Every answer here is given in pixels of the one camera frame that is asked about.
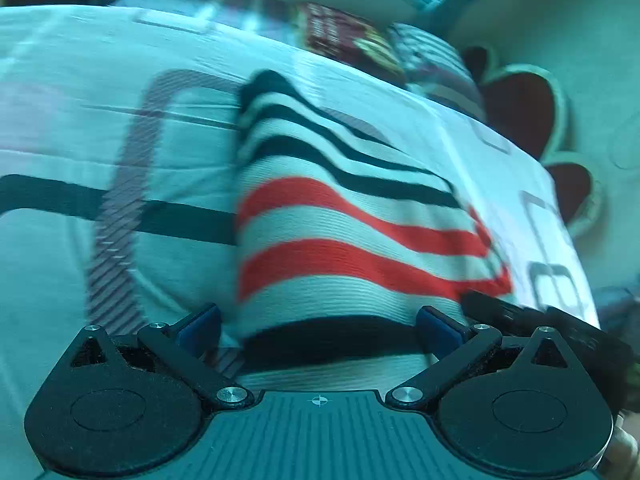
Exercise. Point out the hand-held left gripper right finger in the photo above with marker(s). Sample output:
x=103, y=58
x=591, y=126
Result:
x=440, y=331

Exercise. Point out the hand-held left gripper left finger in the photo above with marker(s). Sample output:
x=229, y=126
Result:
x=197, y=329

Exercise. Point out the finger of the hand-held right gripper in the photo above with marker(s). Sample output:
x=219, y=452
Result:
x=505, y=312

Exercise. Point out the white striped cartoon sweater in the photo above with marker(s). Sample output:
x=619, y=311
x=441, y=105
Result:
x=325, y=230

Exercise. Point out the white patterned bed sheet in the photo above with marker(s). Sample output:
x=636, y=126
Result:
x=75, y=110

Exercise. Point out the striped pillow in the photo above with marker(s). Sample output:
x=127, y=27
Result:
x=435, y=70
x=225, y=7

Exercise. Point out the dark red snack packet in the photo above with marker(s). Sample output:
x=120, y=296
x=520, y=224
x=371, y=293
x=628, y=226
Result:
x=342, y=35

